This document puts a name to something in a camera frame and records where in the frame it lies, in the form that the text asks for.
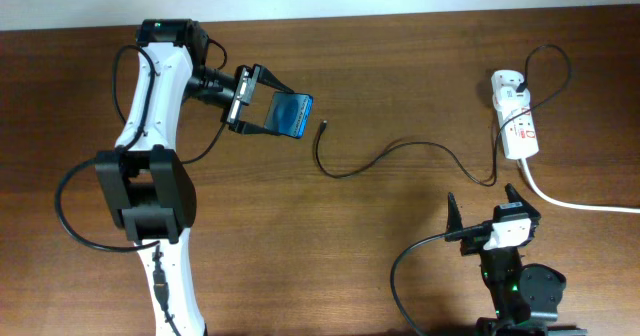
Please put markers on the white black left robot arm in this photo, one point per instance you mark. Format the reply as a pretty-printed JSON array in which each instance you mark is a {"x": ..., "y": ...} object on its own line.
[{"x": 146, "y": 186}]

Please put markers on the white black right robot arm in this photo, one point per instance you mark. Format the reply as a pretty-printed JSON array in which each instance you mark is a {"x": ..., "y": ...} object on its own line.
[{"x": 525, "y": 297}]

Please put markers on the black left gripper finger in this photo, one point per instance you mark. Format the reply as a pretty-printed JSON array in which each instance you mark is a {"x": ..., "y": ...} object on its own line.
[
  {"x": 267, "y": 78},
  {"x": 247, "y": 128}
]

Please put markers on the white charger plug adapter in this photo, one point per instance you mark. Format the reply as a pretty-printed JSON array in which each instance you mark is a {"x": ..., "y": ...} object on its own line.
[{"x": 507, "y": 98}]

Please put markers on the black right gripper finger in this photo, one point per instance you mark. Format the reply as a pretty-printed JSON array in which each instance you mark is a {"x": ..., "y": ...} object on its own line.
[
  {"x": 514, "y": 197},
  {"x": 454, "y": 220}
]

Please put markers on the blue Galaxy smartphone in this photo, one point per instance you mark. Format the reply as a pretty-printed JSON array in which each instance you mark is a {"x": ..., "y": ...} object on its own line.
[{"x": 288, "y": 114}]

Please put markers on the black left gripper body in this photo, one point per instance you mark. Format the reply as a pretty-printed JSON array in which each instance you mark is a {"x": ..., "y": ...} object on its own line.
[{"x": 225, "y": 89}]

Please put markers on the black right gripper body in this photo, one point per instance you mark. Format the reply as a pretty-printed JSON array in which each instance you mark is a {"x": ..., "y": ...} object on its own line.
[{"x": 473, "y": 245}]

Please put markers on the white power strip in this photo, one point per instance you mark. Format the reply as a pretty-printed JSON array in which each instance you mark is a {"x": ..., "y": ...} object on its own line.
[{"x": 518, "y": 133}]

